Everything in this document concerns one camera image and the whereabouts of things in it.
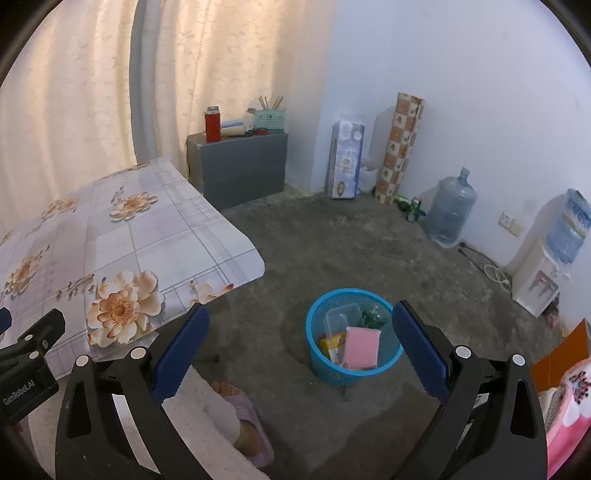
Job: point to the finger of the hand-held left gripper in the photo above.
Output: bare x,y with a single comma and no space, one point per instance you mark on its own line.
4,321
41,334

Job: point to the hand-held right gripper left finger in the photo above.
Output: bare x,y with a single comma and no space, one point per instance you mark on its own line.
180,350

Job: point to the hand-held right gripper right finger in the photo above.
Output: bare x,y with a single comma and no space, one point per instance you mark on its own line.
422,350

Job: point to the pink sponge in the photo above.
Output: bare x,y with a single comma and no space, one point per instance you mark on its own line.
362,348

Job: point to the clear plastic container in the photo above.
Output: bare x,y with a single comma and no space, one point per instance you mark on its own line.
339,318

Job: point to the blue plastic basket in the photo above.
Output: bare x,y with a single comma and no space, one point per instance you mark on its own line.
323,364

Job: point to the person's foot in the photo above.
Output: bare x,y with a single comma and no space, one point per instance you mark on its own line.
231,390

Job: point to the floral tablecloth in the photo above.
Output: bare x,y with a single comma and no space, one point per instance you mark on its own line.
152,240

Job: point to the purple slipper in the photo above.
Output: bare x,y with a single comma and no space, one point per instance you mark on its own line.
258,443

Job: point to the white water dispenser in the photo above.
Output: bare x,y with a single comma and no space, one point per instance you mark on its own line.
535,281

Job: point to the orange paper bag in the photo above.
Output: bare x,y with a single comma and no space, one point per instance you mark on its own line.
563,350

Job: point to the large clear water jug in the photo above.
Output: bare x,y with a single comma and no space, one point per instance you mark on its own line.
450,212

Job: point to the green glass bottle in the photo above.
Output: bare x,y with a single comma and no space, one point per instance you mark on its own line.
401,200

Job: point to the pink floral bag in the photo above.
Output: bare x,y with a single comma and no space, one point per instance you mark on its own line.
570,424

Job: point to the white plastic bag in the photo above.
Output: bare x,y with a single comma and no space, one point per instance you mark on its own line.
371,175

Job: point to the blue dispenser water bottle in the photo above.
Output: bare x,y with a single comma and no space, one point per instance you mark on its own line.
568,230

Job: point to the grey cabinet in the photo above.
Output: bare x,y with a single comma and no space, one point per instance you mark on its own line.
240,170

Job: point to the patterned wallpaper roll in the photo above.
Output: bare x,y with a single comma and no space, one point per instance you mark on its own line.
399,147

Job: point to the tissue paper pack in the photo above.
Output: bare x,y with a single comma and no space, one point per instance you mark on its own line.
345,157

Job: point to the wooden rolling pin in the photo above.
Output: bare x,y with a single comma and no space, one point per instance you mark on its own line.
235,133

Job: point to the red thermos flask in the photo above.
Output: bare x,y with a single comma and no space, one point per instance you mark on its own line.
212,127

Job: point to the red round lid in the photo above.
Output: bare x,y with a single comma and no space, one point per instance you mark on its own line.
256,132

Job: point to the white blue packet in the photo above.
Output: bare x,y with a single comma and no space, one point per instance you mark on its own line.
232,123

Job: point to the cream curtain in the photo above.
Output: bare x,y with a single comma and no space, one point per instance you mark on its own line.
240,60
60,92

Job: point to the green utensil basket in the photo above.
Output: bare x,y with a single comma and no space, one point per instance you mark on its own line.
270,121

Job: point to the wooden chopsticks bundle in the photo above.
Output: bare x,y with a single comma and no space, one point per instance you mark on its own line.
270,102

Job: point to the wall socket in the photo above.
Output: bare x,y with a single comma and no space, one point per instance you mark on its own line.
511,225

